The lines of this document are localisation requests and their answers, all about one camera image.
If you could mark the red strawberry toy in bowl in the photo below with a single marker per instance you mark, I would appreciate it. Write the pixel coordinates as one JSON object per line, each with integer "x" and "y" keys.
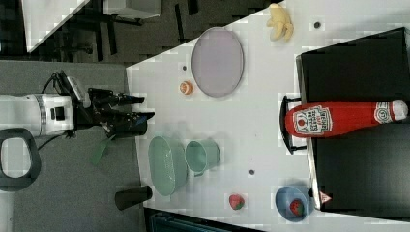
{"x": 297, "y": 207}

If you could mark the black toaster oven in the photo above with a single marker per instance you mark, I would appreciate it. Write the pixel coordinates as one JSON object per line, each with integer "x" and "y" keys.
{"x": 365, "y": 172}

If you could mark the peeled plush banana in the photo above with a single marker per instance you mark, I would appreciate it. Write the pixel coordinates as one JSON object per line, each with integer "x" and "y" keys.
{"x": 280, "y": 23}

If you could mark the green oval colander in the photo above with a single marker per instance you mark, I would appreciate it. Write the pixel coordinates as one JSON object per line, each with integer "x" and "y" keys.
{"x": 168, "y": 167}

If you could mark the red strawberry toy on table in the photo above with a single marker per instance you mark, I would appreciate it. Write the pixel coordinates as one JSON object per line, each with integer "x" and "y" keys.
{"x": 236, "y": 201}

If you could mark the black stand loop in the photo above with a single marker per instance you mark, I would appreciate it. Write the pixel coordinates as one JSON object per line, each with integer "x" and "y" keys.
{"x": 20, "y": 160}

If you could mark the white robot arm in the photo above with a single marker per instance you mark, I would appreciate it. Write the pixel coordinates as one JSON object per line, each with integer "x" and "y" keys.
{"x": 42, "y": 114}

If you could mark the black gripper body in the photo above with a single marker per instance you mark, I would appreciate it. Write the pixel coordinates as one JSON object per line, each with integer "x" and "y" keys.
{"x": 91, "y": 107}

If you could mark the lavender oval plate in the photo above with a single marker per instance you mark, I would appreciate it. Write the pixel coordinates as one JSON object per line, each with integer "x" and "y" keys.
{"x": 217, "y": 62}

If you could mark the black cylinder cup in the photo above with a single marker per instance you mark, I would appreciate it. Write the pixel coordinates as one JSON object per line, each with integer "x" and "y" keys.
{"x": 127, "y": 198}

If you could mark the blue bowl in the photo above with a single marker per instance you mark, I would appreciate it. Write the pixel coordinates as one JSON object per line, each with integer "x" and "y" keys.
{"x": 286, "y": 195}

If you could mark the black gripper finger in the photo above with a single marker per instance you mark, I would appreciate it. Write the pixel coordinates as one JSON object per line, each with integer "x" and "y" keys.
{"x": 124, "y": 99}
{"x": 130, "y": 124}

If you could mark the red plush ketchup bottle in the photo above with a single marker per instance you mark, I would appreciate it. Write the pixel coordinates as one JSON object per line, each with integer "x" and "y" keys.
{"x": 332, "y": 118}

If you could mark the green measuring cup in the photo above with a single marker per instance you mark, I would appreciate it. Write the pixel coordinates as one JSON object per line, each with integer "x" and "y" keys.
{"x": 202, "y": 155}

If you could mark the orange slice toy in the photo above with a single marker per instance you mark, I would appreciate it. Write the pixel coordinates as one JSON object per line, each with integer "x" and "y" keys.
{"x": 186, "y": 88}

